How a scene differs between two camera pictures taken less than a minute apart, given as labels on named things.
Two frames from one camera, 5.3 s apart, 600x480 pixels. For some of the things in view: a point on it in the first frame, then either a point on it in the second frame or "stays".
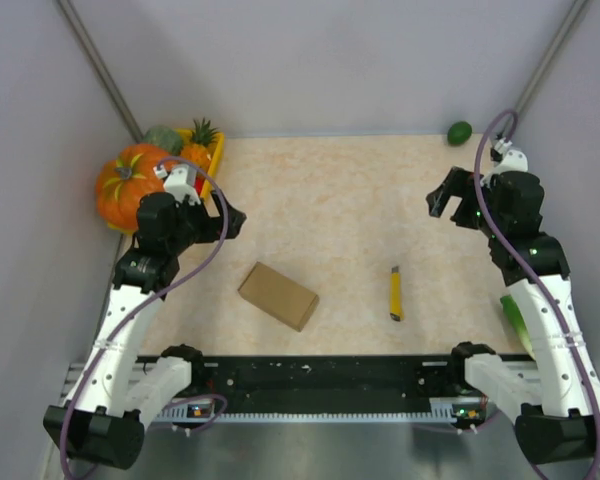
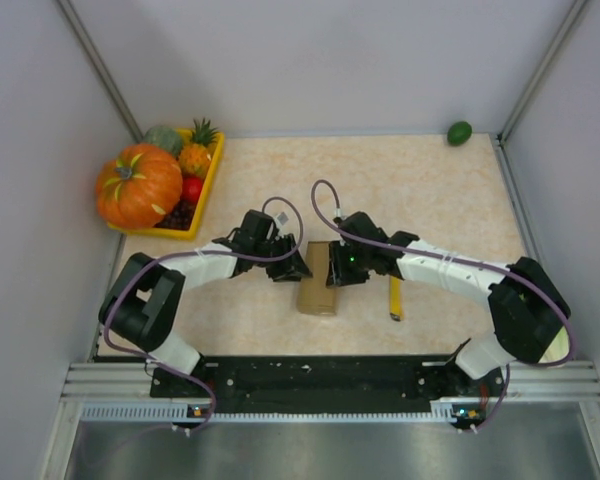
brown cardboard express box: x=283 y=298 → x=314 y=296
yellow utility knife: x=395 y=295 stays
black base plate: x=329 y=383 stays
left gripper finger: x=235 y=221 → x=288 y=269
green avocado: x=458 y=133 stays
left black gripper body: x=196 y=226 → x=274 y=246
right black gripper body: x=468 y=213 → x=362 y=256
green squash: x=166 y=138 stays
